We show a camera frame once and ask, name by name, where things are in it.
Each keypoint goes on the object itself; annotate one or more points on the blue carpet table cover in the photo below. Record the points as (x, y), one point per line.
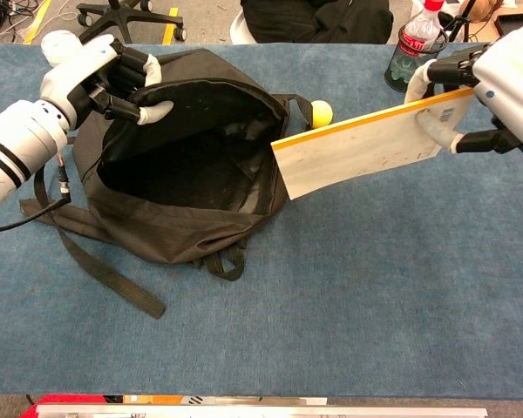
(331, 305)

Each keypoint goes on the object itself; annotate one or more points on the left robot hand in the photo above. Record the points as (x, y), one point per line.
(69, 82)

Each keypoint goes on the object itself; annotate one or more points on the black fabric backpack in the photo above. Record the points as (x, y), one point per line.
(178, 226)

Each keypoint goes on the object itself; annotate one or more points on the yellow ball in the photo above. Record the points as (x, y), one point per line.
(323, 113)

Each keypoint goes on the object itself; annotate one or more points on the black mesh cup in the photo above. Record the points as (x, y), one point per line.
(396, 74)

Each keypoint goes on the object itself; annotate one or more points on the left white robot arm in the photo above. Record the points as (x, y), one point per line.
(13, 148)

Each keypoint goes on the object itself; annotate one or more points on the black office chair base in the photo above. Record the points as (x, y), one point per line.
(126, 13)

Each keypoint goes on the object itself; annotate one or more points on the clear bottle with red label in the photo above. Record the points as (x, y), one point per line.
(423, 30)

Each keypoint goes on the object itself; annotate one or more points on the red box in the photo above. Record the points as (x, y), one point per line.
(69, 399)

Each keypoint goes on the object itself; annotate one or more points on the person in black clothes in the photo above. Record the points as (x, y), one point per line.
(314, 22)

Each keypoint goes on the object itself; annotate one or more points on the white plastic jar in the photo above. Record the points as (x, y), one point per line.
(59, 43)

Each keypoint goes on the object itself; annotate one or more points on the white book with yellow band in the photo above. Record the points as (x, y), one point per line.
(353, 148)

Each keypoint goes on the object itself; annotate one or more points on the white chair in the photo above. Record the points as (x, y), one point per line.
(237, 32)

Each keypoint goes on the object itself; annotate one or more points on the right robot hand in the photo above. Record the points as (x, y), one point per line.
(514, 78)

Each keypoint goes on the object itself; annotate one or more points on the black tripod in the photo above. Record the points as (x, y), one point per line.
(457, 19)

